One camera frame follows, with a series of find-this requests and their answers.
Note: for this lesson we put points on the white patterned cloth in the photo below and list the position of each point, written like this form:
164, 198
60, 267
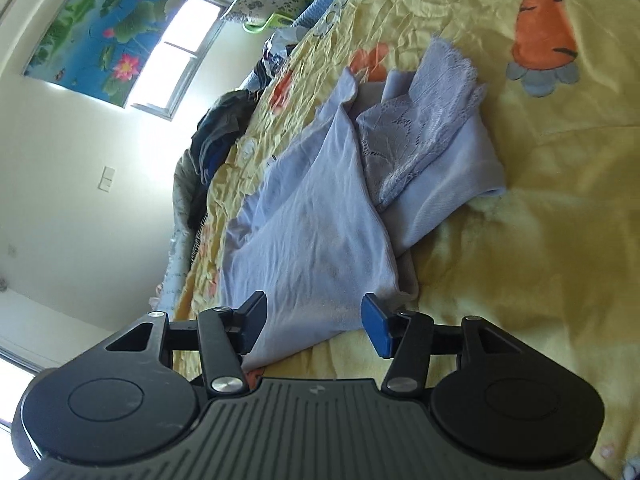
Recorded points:
280, 52

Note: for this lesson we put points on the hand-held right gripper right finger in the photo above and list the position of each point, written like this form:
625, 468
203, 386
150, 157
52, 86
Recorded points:
377, 325

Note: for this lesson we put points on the window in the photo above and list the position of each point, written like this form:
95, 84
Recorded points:
180, 55
12, 385

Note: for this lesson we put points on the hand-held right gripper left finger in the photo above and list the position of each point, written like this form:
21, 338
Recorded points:
252, 322

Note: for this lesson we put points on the grey quilt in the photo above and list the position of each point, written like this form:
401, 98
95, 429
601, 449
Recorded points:
179, 240

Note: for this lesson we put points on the white wall switch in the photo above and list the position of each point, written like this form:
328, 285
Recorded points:
106, 179

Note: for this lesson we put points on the green plastic chair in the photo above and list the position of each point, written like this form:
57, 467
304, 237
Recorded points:
272, 21

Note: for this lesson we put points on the pile of dark clothes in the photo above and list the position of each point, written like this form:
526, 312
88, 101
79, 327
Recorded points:
220, 125

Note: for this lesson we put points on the floral cushion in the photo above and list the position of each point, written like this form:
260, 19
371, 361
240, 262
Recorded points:
255, 5

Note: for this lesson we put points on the lavender lace-trimmed garment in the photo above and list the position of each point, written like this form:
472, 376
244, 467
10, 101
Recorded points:
320, 220

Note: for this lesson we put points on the blue floral window blind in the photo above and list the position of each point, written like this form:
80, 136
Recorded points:
110, 30

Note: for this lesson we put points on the yellow carrot print blanket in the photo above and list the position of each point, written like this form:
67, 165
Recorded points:
550, 240

